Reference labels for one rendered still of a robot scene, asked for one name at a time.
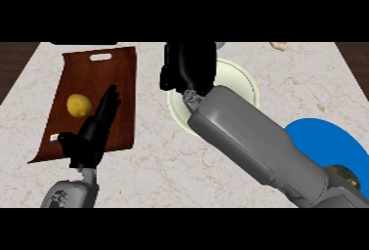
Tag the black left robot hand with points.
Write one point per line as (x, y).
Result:
(93, 130)

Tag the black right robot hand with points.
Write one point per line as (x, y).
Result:
(187, 68)

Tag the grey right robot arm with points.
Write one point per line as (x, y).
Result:
(268, 149)

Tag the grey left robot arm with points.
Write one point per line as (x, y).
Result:
(72, 190)

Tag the pale cream plate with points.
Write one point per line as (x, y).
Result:
(230, 84)

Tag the blue bowl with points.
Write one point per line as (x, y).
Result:
(330, 146)

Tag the yellow lemon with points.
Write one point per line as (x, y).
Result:
(78, 105)

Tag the small white sticker cube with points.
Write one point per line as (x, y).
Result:
(53, 137)

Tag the brown wooden cutting board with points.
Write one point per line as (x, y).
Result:
(91, 101)

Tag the beige garlic piece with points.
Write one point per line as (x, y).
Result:
(279, 45)

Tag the green-brown round vegetable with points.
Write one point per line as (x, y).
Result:
(345, 174)

